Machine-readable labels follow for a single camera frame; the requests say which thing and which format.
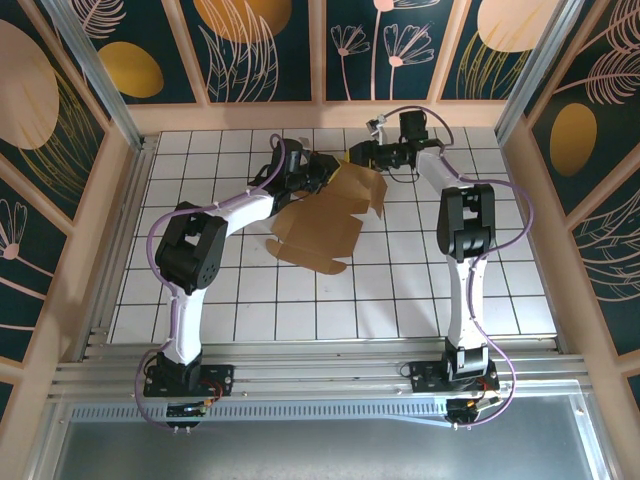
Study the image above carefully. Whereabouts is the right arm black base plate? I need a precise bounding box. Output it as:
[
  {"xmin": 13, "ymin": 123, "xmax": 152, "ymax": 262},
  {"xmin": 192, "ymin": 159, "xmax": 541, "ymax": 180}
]
[{"xmin": 409, "ymin": 360, "xmax": 501, "ymax": 396}]

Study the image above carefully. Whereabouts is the aluminium side rail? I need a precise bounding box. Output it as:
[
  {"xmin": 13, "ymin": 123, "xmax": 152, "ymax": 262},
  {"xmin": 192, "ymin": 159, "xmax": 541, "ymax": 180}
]
[{"xmin": 79, "ymin": 133, "xmax": 160, "ymax": 362}]

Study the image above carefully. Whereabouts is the grey metal sheet panel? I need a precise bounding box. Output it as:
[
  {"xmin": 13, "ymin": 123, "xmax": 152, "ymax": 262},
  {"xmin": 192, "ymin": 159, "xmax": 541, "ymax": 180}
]
[{"xmin": 27, "ymin": 389, "xmax": 619, "ymax": 480}]

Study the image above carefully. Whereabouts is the aluminium corner post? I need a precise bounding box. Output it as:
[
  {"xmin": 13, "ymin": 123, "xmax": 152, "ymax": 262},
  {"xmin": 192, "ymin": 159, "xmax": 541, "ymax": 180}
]
[
  {"xmin": 42, "ymin": 0, "xmax": 146, "ymax": 149},
  {"xmin": 494, "ymin": 0, "xmax": 586, "ymax": 144}
]

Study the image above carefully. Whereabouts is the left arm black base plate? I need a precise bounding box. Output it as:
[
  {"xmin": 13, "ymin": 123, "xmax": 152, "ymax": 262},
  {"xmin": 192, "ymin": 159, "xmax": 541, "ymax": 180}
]
[{"xmin": 143, "ymin": 363, "xmax": 236, "ymax": 399}]

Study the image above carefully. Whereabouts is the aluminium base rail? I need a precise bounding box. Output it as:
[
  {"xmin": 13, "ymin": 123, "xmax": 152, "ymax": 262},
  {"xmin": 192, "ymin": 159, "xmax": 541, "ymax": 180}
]
[{"xmin": 49, "ymin": 337, "xmax": 591, "ymax": 401}]

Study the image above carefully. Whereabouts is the brown cardboard paper box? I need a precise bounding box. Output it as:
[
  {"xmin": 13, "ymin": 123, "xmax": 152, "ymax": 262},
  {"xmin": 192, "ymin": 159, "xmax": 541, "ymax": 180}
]
[{"xmin": 264, "ymin": 158, "xmax": 390, "ymax": 275}]

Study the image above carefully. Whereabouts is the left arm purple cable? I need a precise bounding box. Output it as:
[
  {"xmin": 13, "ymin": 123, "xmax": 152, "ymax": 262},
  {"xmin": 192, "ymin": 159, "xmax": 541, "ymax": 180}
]
[{"xmin": 130, "ymin": 133, "xmax": 289, "ymax": 432}]

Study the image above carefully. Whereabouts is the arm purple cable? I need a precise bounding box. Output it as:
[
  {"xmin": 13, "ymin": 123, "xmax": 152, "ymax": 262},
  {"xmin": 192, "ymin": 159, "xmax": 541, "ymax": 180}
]
[
  {"xmin": 382, "ymin": 104, "xmax": 534, "ymax": 431},
  {"xmin": 130, "ymin": 133, "xmax": 289, "ymax": 432}
]

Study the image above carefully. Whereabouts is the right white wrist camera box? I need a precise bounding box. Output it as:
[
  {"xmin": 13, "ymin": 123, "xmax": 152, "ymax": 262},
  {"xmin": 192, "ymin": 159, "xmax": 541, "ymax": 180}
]
[{"xmin": 366, "ymin": 113, "xmax": 390, "ymax": 147}]

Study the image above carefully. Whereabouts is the slotted grey cable duct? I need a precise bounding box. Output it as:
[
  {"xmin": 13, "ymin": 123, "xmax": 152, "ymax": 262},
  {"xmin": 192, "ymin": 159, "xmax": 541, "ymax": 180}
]
[{"xmin": 67, "ymin": 399, "xmax": 454, "ymax": 426}]

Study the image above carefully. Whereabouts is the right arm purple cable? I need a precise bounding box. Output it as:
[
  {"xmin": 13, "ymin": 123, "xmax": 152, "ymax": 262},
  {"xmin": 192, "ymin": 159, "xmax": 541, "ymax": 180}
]
[{"xmin": 382, "ymin": 104, "xmax": 534, "ymax": 431}]

